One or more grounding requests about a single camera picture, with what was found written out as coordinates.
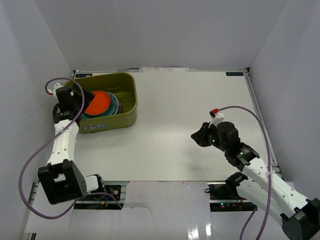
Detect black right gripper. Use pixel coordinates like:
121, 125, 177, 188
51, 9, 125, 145
190, 122, 228, 153

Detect orange glossy plate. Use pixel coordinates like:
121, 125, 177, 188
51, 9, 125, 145
84, 90, 111, 116

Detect teal scalloped plate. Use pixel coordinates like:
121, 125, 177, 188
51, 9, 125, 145
82, 91, 120, 119

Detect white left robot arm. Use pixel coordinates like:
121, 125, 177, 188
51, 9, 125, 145
37, 82, 106, 205

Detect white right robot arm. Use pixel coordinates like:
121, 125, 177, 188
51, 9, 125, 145
190, 121, 320, 240

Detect olive green plastic bin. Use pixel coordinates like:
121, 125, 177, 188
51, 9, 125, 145
74, 72, 138, 134

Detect white paper sheets at back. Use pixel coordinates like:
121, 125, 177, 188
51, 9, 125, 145
139, 67, 189, 73

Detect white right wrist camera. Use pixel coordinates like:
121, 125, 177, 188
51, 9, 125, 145
209, 108, 225, 127

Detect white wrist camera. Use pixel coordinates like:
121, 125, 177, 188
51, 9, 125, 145
209, 108, 225, 127
46, 82, 64, 98

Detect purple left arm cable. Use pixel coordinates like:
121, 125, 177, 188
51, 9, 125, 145
18, 77, 123, 220

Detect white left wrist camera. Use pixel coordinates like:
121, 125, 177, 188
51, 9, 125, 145
46, 82, 64, 98

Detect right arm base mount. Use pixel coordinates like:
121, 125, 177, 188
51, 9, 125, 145
205, 182, 256, 213

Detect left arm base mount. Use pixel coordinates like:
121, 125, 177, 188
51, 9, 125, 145
74, 184, 126, 210

